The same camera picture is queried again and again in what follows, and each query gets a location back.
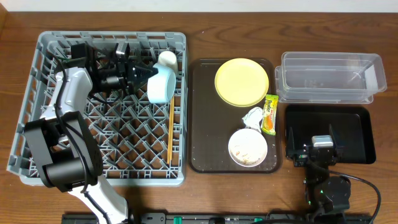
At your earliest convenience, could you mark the crumpled white tissue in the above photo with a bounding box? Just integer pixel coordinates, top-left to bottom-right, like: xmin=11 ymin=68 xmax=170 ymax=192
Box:
xmin=242 ymin=107 xmax=263 ymax=133

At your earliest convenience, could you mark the yellow plate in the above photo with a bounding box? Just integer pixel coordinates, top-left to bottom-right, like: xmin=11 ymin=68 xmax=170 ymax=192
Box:
xmin=215 ymin=58 xmax=269 ymax=107

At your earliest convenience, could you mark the light blue bowl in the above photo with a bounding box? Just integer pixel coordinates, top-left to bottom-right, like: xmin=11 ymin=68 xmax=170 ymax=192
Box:
xmin=147 ymin=63 xmax=176 ymax=104

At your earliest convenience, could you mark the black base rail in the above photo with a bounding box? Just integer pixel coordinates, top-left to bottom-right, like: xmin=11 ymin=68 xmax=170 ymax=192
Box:
xmin=61 ymin=212 xmax=373 ymax=224

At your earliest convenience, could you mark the clear plastic bin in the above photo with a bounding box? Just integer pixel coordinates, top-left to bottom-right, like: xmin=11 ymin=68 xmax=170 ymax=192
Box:
xmin=275 ymin=52 xmax=387 ymax=104

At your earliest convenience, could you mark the white bowl with food scraps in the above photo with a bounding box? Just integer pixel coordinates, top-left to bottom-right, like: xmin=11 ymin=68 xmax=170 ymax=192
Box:
xmin=228 ymin=128 xmax=268 ymax=167

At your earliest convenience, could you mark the black plastic tray bin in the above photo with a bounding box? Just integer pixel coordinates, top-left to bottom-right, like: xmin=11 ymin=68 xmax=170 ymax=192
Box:
xmin=285 ymin=105 xmax=376 ymax=164

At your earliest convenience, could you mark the yellow snack wrapper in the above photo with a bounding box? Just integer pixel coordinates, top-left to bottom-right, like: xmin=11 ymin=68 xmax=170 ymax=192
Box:
xmin=261 ymin=95 xmax=279 ymax=136

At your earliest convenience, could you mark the grey plastic dishwasher rack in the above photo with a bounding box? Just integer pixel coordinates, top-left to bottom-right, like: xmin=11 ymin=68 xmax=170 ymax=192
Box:
xmin=7 ymin=31 xmax=188 ymax=187

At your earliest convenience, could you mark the dark brown serving tray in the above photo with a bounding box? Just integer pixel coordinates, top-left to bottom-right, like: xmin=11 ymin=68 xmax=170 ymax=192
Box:
xmin=187 ymin=58 xmax=283 ymax=174

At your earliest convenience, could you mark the white plastic cup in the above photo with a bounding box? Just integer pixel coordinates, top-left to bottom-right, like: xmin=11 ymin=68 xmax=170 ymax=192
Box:
xmin=158 ymin=50 xmax=178 ymax=75

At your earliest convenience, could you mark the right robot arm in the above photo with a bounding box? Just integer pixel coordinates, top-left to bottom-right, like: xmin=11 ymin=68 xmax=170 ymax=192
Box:
xmin=285 ymin=126 xmax=351 ymax=222

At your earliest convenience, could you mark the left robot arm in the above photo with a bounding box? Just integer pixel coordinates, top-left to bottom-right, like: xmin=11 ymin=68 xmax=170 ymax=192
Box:
xmin=23 ymin=43 xmax=159 ymax=224

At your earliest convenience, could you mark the wooden chopstick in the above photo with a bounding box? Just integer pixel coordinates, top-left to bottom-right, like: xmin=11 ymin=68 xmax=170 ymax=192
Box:
xmin=167 ymin=96 xmax=174 ymax=164
xmin=167 ymin=96 xmax=175 ymax=165

